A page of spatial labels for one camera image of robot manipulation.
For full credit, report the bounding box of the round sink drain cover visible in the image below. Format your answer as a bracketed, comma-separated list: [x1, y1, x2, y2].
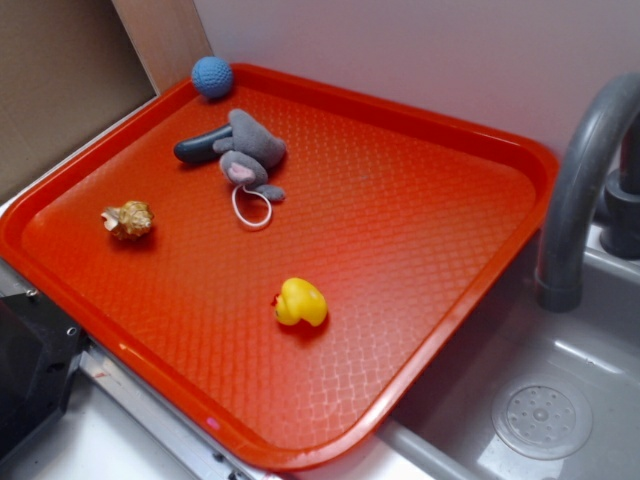
[491, 378, 593, 461]

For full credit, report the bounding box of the grey curved faucet spout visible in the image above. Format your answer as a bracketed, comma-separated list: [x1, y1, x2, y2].
[535, 72, 639, 312]

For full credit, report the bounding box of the gold seashell figurine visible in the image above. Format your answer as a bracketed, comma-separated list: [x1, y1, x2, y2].
[101, 200, 154, 240]

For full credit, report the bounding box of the brown cardboard panel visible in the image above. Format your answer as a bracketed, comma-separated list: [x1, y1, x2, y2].
[1, 1, 155, 201]

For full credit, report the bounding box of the dark grey faucet knob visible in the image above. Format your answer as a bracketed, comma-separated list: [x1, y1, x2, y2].
[600, 117, 639, 260]

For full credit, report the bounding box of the blue textured ball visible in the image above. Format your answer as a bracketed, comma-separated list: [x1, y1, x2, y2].
[191, 56, 234, 99]

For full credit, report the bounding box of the light wooden board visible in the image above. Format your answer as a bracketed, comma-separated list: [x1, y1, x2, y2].
[112, 0, 213, 95]

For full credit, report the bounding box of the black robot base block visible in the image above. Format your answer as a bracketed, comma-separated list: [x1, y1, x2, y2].
[1, 293, 86, 463]

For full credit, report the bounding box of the grey plastic sink basin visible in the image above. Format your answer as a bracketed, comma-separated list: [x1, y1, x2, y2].
[379, 227, 639, 479]

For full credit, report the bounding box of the orange plastic tray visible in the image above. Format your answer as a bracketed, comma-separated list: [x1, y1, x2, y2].
[1, 65, 558, 472]

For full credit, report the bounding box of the dark grey plastic handle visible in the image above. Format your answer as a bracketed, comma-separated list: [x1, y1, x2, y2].
[173, 124, 232, 165]

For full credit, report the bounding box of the grey plush mouse toy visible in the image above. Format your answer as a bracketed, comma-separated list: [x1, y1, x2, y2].
[212, 109, 287, 230]

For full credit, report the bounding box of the yellow rubber duck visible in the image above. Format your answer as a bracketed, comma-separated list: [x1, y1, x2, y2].
[272, 277, 328, 327]

